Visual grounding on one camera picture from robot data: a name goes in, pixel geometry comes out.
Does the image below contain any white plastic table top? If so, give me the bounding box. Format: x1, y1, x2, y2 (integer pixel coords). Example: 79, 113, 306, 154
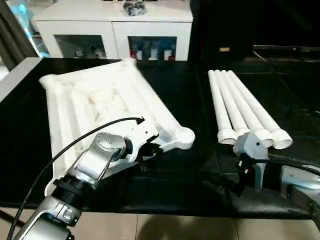
39, 58, 196, 199

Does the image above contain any white plastic table leg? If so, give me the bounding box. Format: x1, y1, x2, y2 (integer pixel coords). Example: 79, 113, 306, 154
207, 70, 239, 146
227, 69, 294, 150
220, 70, 275, 149
214, 70, 252, 142

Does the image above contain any black work mat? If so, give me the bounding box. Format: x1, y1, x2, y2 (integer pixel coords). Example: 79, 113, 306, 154
0, 57, 320, 221

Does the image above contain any white glass-door cabinet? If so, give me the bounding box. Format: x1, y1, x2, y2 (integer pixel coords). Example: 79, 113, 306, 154
32, 0, 194, 62

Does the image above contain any black metal bar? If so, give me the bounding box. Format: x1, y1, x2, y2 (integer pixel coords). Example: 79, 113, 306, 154
252, 44, 320, 55

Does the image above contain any crumpled silver object on cabinet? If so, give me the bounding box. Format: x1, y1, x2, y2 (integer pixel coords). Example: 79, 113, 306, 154
122, 0, 147, 16

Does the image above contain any dark grey curtain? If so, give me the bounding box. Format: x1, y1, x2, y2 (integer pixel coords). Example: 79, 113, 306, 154
0, 0, 39, 71

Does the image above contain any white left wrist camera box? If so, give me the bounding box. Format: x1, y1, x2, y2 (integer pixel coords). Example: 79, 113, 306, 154
119, 120, 160, 164

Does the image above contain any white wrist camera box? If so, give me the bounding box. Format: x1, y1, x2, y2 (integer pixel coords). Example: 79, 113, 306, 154
233, 131, 270, 189
119, 120, 160, 164

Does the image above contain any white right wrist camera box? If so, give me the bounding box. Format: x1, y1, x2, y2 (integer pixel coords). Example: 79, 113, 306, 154
233, 131, 270, 189

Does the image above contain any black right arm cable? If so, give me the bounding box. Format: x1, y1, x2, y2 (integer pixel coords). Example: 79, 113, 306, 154
260, 152, 320, 177

